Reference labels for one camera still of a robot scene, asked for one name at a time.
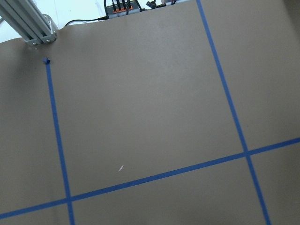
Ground aluminium frame post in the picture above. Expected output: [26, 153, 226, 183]
[0, 0, 58, 46]

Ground black hub cable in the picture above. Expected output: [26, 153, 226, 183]
[64, 16, 108, 27]

